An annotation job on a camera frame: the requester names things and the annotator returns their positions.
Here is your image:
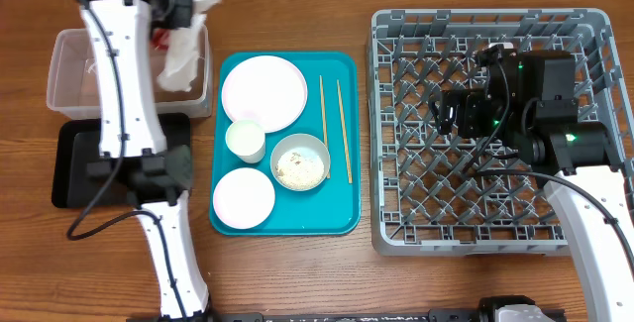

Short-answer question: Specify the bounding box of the white cup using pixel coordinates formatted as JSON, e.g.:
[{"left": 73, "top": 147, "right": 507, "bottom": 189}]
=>
[{"left": 225, "top": 120, "right": 265, "bottom": 163}]

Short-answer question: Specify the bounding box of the cooked rice pile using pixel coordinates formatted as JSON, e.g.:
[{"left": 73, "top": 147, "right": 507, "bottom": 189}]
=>
[{"left": 275, "top": 151, "right": 325, "bottom": 190}]

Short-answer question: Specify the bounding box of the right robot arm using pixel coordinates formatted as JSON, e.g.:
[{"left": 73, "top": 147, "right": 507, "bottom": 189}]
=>
[{"left": 429, "top": 44, "right": 633, "bottom": 321}]

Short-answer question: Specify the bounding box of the red sauce packet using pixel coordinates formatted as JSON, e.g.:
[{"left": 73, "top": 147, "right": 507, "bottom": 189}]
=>
[{"left": 151, "top": 29, "right": 170, "bottom": 51}]

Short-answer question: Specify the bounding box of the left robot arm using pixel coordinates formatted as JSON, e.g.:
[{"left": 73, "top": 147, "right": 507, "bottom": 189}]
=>
[{"left": 66, "top": 0, "right": 220, "bottom": 321}]

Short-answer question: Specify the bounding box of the large white plate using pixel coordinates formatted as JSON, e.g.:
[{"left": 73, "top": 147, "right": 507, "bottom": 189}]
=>
[{"left": 221, "top": 55, "right": 308, "bottom": 133}]

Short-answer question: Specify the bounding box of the grey bowl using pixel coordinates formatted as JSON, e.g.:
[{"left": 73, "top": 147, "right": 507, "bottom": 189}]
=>
[{"left": 269, "top": 134, "right": 331, "bottom": 191}]

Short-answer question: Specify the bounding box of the white napkin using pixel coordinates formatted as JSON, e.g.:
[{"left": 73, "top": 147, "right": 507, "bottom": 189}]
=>
[{"left": 158, "top": 0, "right": 222, "bottom": 92}]

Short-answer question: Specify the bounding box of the wooden chopstick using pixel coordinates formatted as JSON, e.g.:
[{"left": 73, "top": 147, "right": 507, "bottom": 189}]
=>
[
  {"left": 319, "top": 74, "right": 328, "bottom": 151},
  {"left": 337, "top": 79, "right": 353, "bottom": 184}
]

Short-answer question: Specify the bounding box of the right wooden chopstick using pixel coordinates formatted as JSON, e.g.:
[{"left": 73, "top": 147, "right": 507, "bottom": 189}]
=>
[{"left": 337, "top": 79, "right": 353, "bottom": 184}]

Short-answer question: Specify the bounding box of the left wooden chopstick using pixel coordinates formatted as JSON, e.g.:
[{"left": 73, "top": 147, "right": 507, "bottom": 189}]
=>
[{"left": 319, "top": 74, "right": 328, "bottom": 151}]

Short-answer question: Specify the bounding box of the grey dishwasher rack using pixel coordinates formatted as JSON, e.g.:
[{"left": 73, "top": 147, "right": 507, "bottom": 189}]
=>
[{"left": 367, "top": 8, "right": 633, "bottom": 256}]

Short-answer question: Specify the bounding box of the clear plastic waste bin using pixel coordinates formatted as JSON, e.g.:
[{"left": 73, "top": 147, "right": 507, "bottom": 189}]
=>
[{"left": 47, "top": 29, "right": 213, "bottom": 120}]

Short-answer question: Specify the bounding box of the black plastic tray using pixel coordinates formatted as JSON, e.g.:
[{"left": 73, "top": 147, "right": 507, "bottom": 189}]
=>
[{"left": 51, "top": 113, "right": 191, "bottom": 209}]

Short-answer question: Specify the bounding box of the teal serving tray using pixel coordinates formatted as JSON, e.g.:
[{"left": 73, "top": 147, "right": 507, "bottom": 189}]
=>
[{"left": 209, "top": 52, "right": 362, "bottom": 236}]

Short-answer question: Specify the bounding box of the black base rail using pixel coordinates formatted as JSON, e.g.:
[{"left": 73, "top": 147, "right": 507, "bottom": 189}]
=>
[{"left": 188, "top": 295, "right": 535, "bottom": 322}]

